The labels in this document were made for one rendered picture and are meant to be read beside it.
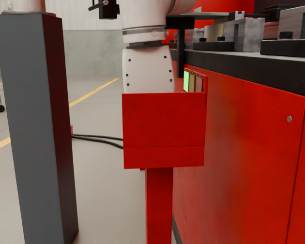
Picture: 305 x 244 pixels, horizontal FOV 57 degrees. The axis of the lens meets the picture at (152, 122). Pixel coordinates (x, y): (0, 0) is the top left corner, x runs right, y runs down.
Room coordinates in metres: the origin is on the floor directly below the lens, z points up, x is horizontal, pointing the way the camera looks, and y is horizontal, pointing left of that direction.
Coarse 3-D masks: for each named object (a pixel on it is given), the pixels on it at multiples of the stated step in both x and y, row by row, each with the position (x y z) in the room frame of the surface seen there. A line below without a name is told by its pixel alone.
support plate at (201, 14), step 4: (188, 12) 1.00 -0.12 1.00; (192, 12) 1.00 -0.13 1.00; (196, 12) 1.00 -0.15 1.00; (200, 12) 1.00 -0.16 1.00; (204, 12) 1.01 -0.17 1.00; (208, 12) 1.01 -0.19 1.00; (212, 12) 1.01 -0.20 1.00; (168, 16) 1.05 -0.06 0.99; (172, 16) 1.05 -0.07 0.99; (176, 16) 1.05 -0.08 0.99; (180, 16) 1.05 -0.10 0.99; (184, 16) 1.05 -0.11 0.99; (188, 16) 1.05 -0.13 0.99; (192, 16) 1.05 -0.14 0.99; (196, 16) 1.05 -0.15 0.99; (200, 16) 1.05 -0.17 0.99; (204, 16) 1.05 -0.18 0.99; (208, 16) 1.05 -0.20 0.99; (212, 16) 1.05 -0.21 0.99; (216, 16) 1.05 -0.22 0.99; (220, 16) 1.05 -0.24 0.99; (224, 16) 1.05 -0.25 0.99
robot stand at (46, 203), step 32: (0, 32) 1.06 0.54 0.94; (32, 32) 1.05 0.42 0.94; (0, 64) 1.06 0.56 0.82; (32, 64) 1.05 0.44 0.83; (64, 64) 1.21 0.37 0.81; (32, 96) 1.05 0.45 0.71; (64, 96) 1.19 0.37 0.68; (32, 128) 1.05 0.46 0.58; (64, 128) 1.16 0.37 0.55; (32, 160) 1.05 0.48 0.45; (64, 160) 1.13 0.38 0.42; (32, 192) 1.06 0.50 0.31; (64, 192) 1.10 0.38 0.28; (32, 224) 1.06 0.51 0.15; (64, 224) 1.07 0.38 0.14
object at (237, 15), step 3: (231, 12) 1.00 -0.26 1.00; (234, 12) 0.98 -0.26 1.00; (237, 12) 0.97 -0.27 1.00; (240, 12) 0.98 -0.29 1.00; (243, 12) 0.97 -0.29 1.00; (231, 15) 1.00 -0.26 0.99; (234, 15) 0.97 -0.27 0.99; (237, 15) 0.97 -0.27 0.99; (240, 15) 0.97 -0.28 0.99; (243, 15) 0.97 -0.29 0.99; (228, 18) 1.03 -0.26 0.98; (231, 18) 1.00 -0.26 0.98; (234, 18) 0.97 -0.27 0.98; (237, 18) 0.97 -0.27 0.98; (240, 18) 0.97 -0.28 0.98
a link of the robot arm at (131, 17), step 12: (120, 0) 0.54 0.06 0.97; (132, 0) 0.52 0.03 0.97; (144, 0) 0.52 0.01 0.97; (156, 0) 0.53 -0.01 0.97; (168, 0) 0.55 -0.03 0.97; (120, 12) 0.55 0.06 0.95; (132, 12) 0.52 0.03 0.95; (144, 12) 0.52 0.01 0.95; (156, 12) 0.53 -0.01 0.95; (168, 12) 0.57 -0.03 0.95; (132, 24) 0.53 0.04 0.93; (144, 24) 0.52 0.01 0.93; (156, 24) 0.53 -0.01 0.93
